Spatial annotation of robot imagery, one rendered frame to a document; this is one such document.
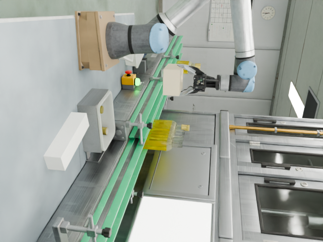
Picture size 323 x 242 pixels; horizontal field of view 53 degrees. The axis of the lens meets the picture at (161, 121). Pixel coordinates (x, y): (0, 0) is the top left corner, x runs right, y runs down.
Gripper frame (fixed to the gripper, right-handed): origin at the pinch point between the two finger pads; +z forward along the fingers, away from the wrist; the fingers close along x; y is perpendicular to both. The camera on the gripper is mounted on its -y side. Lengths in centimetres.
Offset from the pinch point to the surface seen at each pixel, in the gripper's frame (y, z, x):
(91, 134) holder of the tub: 33.8, 30.4, 17.5
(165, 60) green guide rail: -87, 20, 5
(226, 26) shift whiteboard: -589, -33, 4
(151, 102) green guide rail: -15.0, 15.1, 16.5
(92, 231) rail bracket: 78, 13, 29
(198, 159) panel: -7.3, -12.2, 44.3
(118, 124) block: 14.1, 24.9, 19.6
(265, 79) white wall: -610, -131, 121
